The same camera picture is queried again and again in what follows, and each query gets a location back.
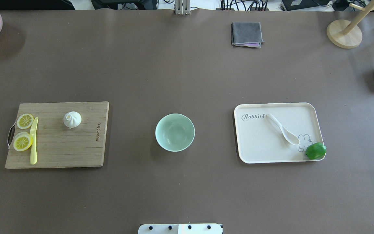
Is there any white ceramic spoon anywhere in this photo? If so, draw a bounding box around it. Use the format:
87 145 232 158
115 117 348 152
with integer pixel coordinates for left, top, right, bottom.
266 113 300 145

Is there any white steamed bun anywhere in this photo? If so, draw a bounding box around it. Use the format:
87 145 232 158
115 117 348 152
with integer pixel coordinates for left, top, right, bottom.
63 111 82 129

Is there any light green bowl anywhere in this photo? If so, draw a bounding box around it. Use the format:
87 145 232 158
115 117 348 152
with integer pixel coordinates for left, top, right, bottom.
155 113 195 152

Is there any cream rabbit tray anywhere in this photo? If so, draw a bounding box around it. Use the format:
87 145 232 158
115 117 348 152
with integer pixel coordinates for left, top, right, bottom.
233 102 323 163

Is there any folded grey cloth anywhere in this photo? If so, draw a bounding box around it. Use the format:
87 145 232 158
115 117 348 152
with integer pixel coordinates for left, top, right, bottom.
231 22 264 48

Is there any bamboo cutting board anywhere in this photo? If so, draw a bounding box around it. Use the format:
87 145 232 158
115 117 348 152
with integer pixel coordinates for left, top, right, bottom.
5 102 109 169

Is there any green lime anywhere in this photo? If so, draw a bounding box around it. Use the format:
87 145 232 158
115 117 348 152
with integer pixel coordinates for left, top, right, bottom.
306 142 327 160

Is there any yellow plastic knife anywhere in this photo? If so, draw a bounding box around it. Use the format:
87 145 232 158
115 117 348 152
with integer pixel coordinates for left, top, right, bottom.
30 117 39 165

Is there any lemon slice upper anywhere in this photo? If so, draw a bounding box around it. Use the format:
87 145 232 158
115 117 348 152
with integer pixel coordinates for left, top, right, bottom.
16 113 34 129

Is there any lemon slice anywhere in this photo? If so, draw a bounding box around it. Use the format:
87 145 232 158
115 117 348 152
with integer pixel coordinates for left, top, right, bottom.
16 113 34 129
12 132 33 151

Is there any lemon slice lower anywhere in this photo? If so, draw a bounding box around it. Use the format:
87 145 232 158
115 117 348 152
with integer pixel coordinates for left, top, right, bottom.
12 132 33 151

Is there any wooden mug tree stand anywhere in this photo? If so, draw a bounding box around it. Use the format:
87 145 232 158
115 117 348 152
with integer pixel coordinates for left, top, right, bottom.
326 0 374 49

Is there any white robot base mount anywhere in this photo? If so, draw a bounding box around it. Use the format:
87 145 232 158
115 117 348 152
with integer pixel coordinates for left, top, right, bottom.
138 223 224 234

